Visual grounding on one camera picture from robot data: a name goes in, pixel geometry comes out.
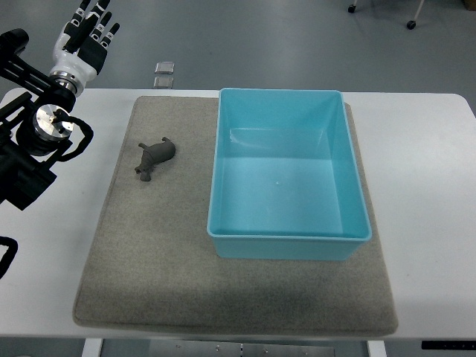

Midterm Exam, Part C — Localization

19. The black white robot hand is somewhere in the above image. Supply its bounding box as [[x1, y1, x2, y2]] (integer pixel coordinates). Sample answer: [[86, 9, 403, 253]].
[[50, 1, 120, 84]]

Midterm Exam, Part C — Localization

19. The brown hippo toy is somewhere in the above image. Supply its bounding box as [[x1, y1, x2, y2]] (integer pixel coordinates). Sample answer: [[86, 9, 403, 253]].
[[135, 137, 176, 181]]

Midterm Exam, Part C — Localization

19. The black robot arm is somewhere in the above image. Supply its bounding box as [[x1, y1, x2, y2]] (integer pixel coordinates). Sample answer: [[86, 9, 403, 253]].
[[1, 28, 94, 210]]

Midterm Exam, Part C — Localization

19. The blue plastic box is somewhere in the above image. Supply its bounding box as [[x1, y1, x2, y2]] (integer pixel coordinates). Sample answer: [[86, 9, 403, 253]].
[[207, 88, 373, 261]]

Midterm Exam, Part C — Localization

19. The upper floor socket plate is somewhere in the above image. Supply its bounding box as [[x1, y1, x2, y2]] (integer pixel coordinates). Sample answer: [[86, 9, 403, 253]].
[[155, 61, 175, 74]]

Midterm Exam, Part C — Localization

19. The floor socket plate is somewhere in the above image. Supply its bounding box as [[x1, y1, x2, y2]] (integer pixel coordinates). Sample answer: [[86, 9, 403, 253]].
[[153, 76, 174, 89], [155, 61, 175, 74]]

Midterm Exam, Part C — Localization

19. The lower floor socket plate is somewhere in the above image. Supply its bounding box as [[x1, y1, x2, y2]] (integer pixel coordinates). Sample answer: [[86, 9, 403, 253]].
[[153, 76, 174, 89]]

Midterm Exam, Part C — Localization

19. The grey felt mat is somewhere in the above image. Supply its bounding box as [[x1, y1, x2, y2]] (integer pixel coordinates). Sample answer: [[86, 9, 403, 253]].
[[73, 96, 398, 337]]

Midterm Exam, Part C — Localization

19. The black caster wheel right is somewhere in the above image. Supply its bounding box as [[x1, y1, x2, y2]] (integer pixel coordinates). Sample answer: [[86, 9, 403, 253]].
[[406, 20, 416, 30]]

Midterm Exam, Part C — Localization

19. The black control panel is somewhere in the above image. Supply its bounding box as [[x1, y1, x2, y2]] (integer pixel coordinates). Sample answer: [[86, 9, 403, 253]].
[[421, 340, 476, 351]]

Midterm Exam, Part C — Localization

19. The black cable loop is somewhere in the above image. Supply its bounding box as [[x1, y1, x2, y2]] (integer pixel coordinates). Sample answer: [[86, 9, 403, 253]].
[[0, 235, 19, 280]]

